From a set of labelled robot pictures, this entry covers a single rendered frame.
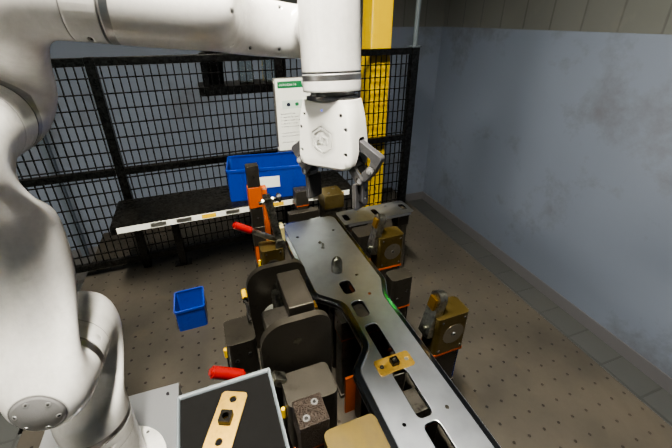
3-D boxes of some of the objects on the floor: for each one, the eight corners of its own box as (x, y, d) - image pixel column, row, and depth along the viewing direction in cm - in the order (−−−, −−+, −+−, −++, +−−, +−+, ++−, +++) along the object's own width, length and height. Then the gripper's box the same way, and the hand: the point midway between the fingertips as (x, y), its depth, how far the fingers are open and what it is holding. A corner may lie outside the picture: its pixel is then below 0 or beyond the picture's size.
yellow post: (383, 315, 224) (414, -82, 135) (356, 323, 218) (371, -86, 129) (370, 296, 239) (391, -72, 150) (345, 303, 233) (351, -75, 144)
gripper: (398, 87, 49) (395, 205, 55) (305, 87, 59) (311, 186, 65) (368, 90, 44) (369, 221, 49) (271, 90, 54) (281, 198, 60)
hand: (336, 196), depth 57 cm, fingers open, 8 cm apart
